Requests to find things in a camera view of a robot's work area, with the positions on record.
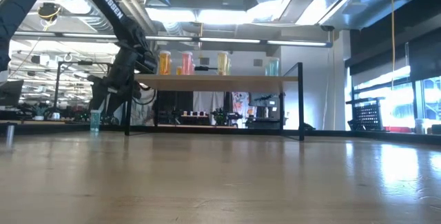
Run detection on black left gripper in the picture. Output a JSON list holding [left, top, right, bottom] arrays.
[[87, 46, 143, 116]]

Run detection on pink medicine bottle white cap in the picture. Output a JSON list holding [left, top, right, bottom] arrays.
[[181, 50, 194, 76]]

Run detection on wooden shelf black legs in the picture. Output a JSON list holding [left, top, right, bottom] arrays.
[[123, 61, 306, 141]]

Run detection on grey fabric cover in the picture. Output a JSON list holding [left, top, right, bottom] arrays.
[[132, 88, 166, 128]]

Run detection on small potted plant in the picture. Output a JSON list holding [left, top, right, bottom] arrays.
[[31, 102, 49, 121]]

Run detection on distant small bottle rack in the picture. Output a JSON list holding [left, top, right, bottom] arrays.
[[181, 110, 209, 119]]

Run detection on black monitor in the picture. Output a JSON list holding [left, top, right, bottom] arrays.
[[0, 79, 24, 108]]

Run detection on silver base standoff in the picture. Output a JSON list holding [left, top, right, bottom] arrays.
[[5, 122, 17, 148]]

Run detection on black ceiling-mounted device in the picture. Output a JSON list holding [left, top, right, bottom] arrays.
[[37, 2, 62, 22]]

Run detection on bright ceiling light panel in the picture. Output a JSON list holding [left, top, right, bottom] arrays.
[[144, 6, 252, 25]]

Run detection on long silver pendant light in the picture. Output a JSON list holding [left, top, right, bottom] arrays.
[[12, 30, 334, 48]]

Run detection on floral patterned cloth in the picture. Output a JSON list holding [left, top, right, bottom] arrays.
[[232, 92, 256, 125]]

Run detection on dark grey machine cabinet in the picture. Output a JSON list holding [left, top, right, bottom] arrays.
[[246, 92, 287, 130]]

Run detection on black perforated crate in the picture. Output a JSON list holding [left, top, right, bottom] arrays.
[[346, 96, 386, 132]]

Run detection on black background frame rig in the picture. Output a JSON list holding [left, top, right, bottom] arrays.
[[53, 60, 112, 110]]

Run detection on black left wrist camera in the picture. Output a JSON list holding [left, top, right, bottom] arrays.
[[139, 52, 158, 75]]

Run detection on large silver ventilation duct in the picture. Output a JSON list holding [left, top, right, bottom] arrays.
[[44, 0, 114, 34]]

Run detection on black aluminium frame rail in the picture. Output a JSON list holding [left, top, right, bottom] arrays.
[[0, 122, 441, 146]]

